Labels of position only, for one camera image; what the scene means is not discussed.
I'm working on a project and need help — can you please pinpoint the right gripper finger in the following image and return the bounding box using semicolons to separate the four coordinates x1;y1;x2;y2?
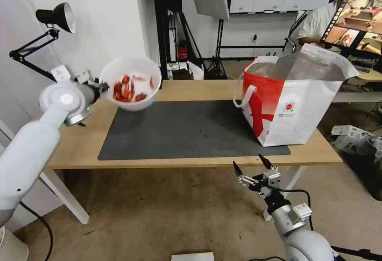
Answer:
258;153;280;173
232;161;255;188

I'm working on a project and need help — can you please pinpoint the white plastic bowl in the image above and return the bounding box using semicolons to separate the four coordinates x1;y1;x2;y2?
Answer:
99;57;162;112

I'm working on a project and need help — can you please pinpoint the red and white takeout bag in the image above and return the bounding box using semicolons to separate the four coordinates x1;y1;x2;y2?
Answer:
232;43;359;148

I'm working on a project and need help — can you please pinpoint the white plastic bag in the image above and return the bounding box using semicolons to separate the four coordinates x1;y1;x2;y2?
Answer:
186;60;204;80

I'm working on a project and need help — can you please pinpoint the wooden table with white legs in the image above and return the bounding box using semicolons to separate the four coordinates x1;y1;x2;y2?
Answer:
31;79;344;224

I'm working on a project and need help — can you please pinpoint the dark grey desk mat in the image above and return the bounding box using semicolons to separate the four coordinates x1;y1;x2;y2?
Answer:
97;99;292;161

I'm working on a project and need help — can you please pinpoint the black desk lamp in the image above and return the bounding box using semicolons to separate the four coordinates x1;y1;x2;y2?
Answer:
9;2;76;82

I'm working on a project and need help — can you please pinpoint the red fire extinguisher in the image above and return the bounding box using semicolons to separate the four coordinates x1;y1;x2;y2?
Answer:
177;41;188;60

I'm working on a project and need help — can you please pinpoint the white equipment pile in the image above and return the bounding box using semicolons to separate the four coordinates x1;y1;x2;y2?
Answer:
330;125;382;155

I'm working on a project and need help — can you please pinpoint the white robot front shell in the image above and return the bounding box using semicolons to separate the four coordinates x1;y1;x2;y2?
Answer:
170;252;215;261

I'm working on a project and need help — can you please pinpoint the white side desk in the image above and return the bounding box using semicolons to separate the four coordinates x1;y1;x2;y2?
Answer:
330;70;382;104

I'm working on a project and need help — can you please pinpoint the black light stand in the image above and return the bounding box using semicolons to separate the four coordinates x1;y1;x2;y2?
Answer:
205;18;234;80

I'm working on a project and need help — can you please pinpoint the person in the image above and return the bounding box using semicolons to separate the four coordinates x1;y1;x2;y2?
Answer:
296;0;356;50

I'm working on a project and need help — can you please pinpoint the computer monitor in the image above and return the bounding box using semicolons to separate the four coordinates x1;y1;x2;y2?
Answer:
318;0;382;59

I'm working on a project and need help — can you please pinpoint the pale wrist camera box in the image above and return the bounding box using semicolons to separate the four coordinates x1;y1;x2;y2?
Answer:
263;168;281;189

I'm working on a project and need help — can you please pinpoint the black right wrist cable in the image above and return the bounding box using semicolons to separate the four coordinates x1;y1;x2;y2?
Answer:
280;189;315;232

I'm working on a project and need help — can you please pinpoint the black pillar frame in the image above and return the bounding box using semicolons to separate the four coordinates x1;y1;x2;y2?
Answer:
153;0;180;77

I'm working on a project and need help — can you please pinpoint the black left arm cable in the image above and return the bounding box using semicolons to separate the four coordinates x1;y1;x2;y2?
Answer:
18;202;55;261

